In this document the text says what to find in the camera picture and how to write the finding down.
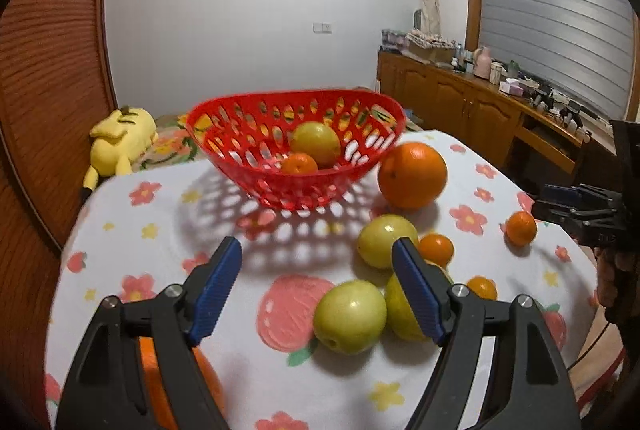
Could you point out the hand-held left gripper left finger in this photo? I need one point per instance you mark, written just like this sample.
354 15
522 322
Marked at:
220 290

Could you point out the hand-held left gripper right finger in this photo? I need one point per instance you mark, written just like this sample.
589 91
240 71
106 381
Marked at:
415 290

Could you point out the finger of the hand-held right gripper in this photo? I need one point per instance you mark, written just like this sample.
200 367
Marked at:
590 199
595 230

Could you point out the green apple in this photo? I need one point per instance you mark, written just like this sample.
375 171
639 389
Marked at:
397 310
350 316
380 240
316 142

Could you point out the small tangerine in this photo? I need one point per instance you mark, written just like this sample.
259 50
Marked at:
482 287
299 164
521 228
437 250

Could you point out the large orange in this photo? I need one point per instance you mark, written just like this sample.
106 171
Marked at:
412 176
212 385

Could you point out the red plastic basket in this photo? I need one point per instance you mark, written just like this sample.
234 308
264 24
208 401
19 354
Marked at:
280 195

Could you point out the person's right hand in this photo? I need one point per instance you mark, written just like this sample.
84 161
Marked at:
612 280

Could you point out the white floral tablecloth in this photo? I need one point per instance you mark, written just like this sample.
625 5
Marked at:
150 260

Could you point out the clutter of small household items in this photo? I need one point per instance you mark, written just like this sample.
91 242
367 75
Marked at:
520 87

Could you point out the pink kettle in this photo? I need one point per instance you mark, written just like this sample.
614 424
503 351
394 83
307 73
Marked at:
482 62

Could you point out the wooden sideboard cabinet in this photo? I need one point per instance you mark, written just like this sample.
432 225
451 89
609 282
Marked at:
450 94

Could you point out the grey window blind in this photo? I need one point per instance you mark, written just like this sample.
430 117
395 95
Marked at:
540 9

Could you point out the yellow plush toy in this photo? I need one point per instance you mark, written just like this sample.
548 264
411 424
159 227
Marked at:
122 139

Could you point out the wooden slatted wardrobe door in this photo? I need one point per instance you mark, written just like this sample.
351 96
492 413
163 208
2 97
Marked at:
50 59

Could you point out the white wall socket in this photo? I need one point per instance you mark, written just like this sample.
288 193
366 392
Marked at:
322 27

